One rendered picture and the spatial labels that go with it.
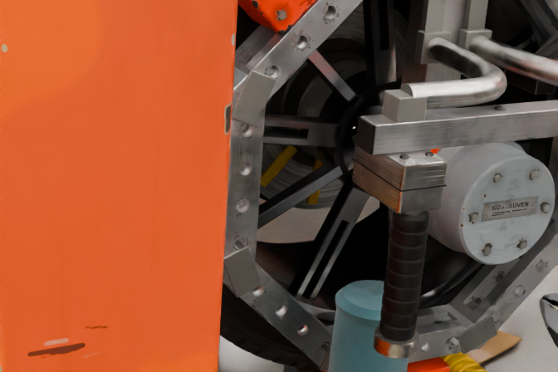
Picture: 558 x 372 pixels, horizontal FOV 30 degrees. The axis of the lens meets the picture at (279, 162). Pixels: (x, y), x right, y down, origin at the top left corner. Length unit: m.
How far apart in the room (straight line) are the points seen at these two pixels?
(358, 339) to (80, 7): 0.63
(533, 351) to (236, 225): 1.61
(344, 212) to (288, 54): 0.30
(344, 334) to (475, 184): 0.22
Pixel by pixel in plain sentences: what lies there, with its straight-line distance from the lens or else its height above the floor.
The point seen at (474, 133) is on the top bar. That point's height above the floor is 0.96.
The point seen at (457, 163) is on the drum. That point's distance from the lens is 1.14.
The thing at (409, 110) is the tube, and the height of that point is 0.99.
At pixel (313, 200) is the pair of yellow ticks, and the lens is 1.51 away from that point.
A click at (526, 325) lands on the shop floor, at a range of 2.80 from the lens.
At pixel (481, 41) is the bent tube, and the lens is 1.21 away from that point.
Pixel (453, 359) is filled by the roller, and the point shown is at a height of 0.54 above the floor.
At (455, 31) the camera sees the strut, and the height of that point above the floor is 1.01.
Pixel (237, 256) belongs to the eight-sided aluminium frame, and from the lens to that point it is 1.17.
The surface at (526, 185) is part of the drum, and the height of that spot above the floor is 0.88.
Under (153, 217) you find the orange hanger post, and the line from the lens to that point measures 0.69.
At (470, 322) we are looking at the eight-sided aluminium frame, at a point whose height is 0.62.
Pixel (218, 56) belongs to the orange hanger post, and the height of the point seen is 1.10.
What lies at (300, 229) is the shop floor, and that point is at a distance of 3.18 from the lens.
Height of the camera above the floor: 1.27
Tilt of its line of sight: 20 degrees down
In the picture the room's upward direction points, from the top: 4 degrees clockwise
